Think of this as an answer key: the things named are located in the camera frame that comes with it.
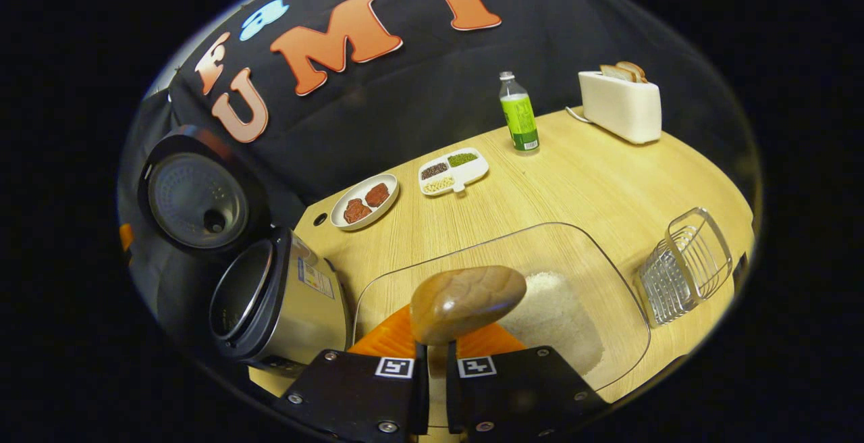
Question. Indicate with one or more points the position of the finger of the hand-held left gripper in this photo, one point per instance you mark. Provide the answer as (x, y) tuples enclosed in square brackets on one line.
[(126, 237)]

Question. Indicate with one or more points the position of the toast bread slice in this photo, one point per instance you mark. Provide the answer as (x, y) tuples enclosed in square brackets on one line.
[(638, 71), (615, 73)]

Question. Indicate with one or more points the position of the round black table grommet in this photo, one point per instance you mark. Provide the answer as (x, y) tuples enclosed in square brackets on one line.
[(320, 219)]

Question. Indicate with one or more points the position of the green label clear bottle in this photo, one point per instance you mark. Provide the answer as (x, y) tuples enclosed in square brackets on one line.
[(520, 119)]

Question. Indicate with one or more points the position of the brown meat piece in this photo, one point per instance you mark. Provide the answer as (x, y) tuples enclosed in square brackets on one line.
[(377, 194), (356, 211)]

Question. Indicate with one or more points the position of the clear plastic container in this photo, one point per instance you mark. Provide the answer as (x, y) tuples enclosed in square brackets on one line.
[(567, 247)]

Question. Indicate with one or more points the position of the black and silver rice cooker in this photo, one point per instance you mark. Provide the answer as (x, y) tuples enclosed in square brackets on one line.
[(297, 301)]

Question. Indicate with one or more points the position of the green beans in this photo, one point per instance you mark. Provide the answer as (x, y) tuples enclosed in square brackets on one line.
[(462, 159)]

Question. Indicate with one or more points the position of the dark brown beans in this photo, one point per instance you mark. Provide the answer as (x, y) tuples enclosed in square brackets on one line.
[(435, 171)]

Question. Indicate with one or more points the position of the white divided dish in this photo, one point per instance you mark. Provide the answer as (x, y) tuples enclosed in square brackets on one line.
[(472, 173)]

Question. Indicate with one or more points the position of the black backdrop cloth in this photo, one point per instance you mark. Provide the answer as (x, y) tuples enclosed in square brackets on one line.
[(418, 105)]

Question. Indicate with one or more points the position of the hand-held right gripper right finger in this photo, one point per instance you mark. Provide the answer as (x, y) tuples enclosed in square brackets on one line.
[(520, 389)]

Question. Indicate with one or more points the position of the brown wooden spoon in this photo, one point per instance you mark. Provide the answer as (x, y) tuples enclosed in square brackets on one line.
[(466, 301)]

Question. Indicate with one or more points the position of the white toaster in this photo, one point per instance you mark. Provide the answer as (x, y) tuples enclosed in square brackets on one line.
[(621, 109)]

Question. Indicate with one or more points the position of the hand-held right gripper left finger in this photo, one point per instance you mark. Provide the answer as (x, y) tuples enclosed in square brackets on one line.
[(351, 389)]

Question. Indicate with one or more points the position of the pale yellow beans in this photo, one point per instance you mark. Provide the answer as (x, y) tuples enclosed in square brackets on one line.
[(439, 185)]

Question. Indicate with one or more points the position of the white oval plate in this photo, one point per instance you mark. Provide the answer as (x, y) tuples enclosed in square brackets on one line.
[(351, 193)]

